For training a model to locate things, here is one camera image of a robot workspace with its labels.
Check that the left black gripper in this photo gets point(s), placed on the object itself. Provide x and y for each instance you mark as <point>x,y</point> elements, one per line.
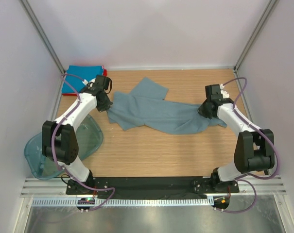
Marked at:
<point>106,106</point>

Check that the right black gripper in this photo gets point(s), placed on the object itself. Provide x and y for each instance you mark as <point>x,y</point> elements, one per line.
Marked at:
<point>202,111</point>

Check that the grey-blue t shirt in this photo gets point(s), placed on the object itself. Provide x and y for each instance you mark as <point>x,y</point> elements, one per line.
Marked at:
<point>145,105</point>

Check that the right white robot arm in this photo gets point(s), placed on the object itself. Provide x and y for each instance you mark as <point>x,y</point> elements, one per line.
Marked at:
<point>254,149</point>

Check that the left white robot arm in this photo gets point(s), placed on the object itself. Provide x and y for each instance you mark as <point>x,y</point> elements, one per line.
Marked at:
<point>59,141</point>

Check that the translucent teal plastic basket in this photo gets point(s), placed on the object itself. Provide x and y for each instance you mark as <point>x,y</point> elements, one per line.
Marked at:
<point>89,137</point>

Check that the folded blue t shirt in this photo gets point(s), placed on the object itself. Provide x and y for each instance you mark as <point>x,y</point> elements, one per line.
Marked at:
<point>78,77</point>

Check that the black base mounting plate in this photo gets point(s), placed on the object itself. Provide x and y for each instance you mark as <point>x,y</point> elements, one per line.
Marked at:
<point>153,188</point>

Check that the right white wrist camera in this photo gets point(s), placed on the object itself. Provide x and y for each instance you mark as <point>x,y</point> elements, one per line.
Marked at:
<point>224,93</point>

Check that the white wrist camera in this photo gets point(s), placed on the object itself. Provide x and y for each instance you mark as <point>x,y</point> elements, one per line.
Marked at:
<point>224,93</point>
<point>88,83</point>

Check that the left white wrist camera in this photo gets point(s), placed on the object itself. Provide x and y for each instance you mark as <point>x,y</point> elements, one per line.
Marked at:
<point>88,83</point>

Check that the aluminium extrusion rail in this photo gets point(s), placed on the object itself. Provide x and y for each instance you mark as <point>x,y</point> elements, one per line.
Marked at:
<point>55,187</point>

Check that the slotted grey cable duct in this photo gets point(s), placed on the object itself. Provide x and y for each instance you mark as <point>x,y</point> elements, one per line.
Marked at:
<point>88,202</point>

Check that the right aluminium frame post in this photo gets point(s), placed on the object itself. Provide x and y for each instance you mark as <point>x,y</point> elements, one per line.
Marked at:
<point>267,12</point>

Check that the aluminium frame post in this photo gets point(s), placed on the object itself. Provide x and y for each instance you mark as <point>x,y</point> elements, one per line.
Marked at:
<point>267,12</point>
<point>39,29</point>

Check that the left aluminium frame post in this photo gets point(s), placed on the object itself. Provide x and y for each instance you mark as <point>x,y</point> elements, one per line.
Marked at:
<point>39,29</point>

